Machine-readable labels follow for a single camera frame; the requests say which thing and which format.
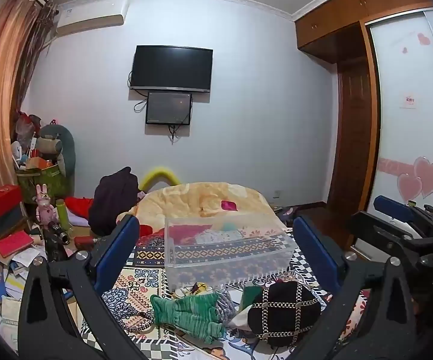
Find red box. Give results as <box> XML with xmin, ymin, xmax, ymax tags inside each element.
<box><xmin>0</xmin><ymin>184</ymin><xmax>23</xmax><ymax>219</ymax></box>

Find red book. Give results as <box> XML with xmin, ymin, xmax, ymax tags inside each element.
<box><xmin>0</xmin><ymin>230</ymin><xmax>34</xmax><ymax>258</ymax></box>

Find black backpack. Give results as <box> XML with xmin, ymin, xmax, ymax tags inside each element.
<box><xmin>88</xmin><ymin>166</ymin><xmax>141</xmax><ymax>237</ymax></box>

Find clear plastic storage box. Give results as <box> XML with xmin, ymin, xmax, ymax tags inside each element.
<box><xmin>164</xmin><ymin>212</ymin><xmax>300</xmax><ymax>295</ymax></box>

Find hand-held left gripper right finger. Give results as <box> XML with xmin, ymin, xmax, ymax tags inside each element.
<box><xmin>288</xmin><ymin>215</ymin><xmax>418</xmax><ymax>360</ymax></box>

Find yellow floral blanket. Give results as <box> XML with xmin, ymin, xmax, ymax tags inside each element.
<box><xmin>117</xmin><ymin>182</ymin><xmax>284</xmax><ymax>241</ymax></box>

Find pile of papers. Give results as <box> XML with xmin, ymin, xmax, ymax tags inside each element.
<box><xmin>0</xmin><ymin>245</ymin><xmax>48</xmax><ymax>308</ymax></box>

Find small black wall monitor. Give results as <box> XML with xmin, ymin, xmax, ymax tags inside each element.
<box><xmin>145</xmin><ymin>91</ymin><xmax>194</xmax><ymax>126</ymax></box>

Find black hat with chain grid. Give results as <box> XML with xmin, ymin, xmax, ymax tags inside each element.
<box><xmin>246</xmin><ymin>280</ymin><xmax>322</xmax><ymax>348</ymax></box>

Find white air conditioner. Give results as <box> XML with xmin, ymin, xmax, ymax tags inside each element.
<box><xmin>55</xmin><ymin>0</ymin><xmax>129</xmax><ymax>38</ymax></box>

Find brown wooden door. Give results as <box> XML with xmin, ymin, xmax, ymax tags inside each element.
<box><xmin>327</xmin><ymin>58</ymin><xmax>380</xmax><ymax>208</ymax></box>

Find black cylindrical lens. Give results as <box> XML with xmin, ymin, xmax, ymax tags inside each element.
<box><xmin>47</xmin><ymin>222</ymin><xmax>70</xmax><ymax>245</ymax></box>

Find yellow cartoon print cloth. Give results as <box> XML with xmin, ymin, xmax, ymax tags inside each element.
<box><xmin>175</xmin><ymin>282</ymin><xmax>216</xmax><ymax>298</ymax></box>

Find grey knitted cloth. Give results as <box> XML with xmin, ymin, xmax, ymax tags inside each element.
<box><xmin>216</xmin><ymin>289</ymin><xmax>240</xmax><ymax>328</ymax></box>

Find pink rabbit figure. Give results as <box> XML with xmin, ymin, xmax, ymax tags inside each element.
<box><xmin>34</xmin><ymin>184</ymin><xmax>58</xmax><ymax>230</ymax></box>

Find red plastic bag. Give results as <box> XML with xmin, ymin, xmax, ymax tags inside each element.
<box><xmin>16</xmin><ymin>111</ymin><xmax>43</xmax><ymax>147</ymax></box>

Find green knitted gloves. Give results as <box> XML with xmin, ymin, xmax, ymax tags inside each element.
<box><xmin>150</xmin><ymin>292</ymin><xmax>225</xmax><ymax>344</ymax></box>

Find red cloth in box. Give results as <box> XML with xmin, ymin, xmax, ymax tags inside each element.
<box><xmin>169</xmin><ymin>224</ymin><xmax>202</xmax><ymax>246</ymax></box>

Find yellow curved pillow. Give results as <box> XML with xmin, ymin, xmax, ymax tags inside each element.
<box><xmin>139</xmin><ymin>166</ymin><xmax>182</xmax><ymax>192</ymax></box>

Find white patterned cloth in box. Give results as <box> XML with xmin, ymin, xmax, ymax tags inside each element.
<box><xmin>196</xmin><ymin>229</ymin><xmax>247</xmax><ymax>246</ymax></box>

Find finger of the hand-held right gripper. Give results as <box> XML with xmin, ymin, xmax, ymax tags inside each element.
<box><xmin>346</xmin><ymin>211</ymin><xmax>429</xmax><ymax>268</ymax></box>
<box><xmin>373</xmin><ymin>195</ymin><xmax>433</xmax><ymax>234</ymax></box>

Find beaded necklace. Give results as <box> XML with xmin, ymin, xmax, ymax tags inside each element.
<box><xmin>124</xmin><ymin>308</ymin><xmax>158</xmax><ymax>333</ymax></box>

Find grey green plush toy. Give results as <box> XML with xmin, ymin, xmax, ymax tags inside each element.
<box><xmin>37</xmin><ymin>124</ymin><xmax>77</xmax><ymax>181</ymax></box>

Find black wall television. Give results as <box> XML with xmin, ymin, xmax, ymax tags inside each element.
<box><xmin>130</xmin><ymin>45</ymin><xmax>214</xmax><ymax>94</ymax></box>

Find green storage bin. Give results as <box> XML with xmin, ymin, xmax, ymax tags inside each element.
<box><xmin>16</xmin><ymin>163</ymin><xmax>72</xmax><ymax>200</ymax></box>

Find patterned bedsheet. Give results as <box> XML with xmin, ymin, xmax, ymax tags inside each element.
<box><xmin>63</xmin><ymin>229</ymin><xmax>369</xmax><ymax>360</ymax></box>

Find green bottle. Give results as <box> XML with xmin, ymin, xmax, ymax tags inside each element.
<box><xmin>55</xmin><ymin>199</ymin><xmax>69</xmax><ymax>232</ymax></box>

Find dark green cloth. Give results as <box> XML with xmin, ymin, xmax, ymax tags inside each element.
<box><xmin>239</xmin><ymin>286</ymin><xmax>274</xmax><ymax>314</ymax></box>

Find wooden wardrobe with heart doors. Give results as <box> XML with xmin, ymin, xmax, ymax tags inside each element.
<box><xmin>295</xmin><ymin>0</ymin><xmax>433</xmax><ymax>233</ymax></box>

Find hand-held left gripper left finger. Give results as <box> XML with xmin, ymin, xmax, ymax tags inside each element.
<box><xmin>18</xmin><ymin>215</ymin><xmax>153</xmax><ymax>360</ymax></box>

